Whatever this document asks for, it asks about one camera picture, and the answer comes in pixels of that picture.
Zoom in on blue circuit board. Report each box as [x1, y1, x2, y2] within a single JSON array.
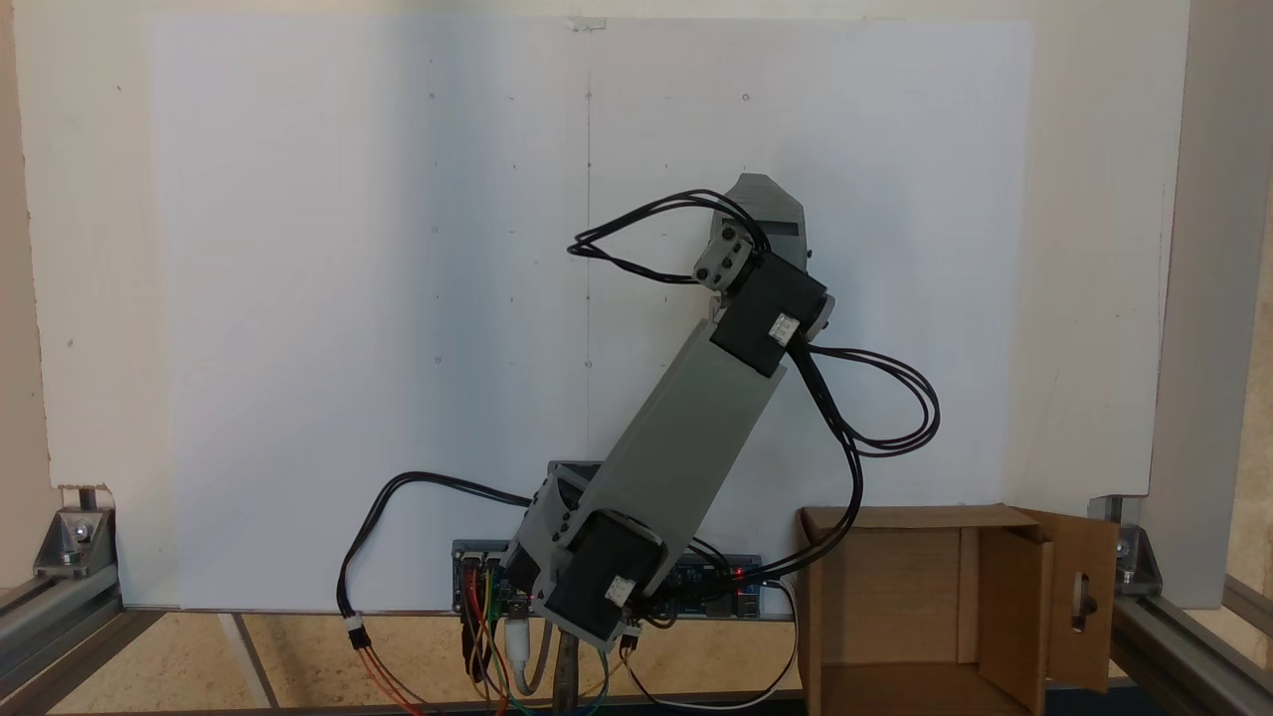
[[651, 554, 766, 621]]

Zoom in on brown cardboard box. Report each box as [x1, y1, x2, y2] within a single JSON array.
[[796, 502, 1121, 716]]

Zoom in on large white paper sheet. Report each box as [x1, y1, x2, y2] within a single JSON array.
[[149, 15, 1035, 613]]

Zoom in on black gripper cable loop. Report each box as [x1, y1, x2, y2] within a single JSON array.
[[568, 188, 769, 286]]

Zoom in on black elbow cable loop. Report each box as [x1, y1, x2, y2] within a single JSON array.
[[651, 338, 942, 626]]

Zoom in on black base cable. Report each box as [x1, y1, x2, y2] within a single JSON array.
[[337, 471, 534, 649]]

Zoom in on circuit board with jumper wires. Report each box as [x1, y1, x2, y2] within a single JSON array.
[[453, 540, 524, 614]]

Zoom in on metal corner bracket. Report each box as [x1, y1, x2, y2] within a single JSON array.
[[34, 506, 116, 580], [1088, 495, 1164, 597]]

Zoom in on coloured jumper wire bundle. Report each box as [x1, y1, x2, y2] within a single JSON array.
[[458, 567, 614, 716]]

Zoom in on red and orange wires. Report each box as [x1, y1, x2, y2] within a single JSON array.
[[355, 641, 431, 716]]

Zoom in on aluminium frame rail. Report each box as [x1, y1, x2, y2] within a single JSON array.
[[1108, 575, 1273, 716], [0, 574, 126, 716]]

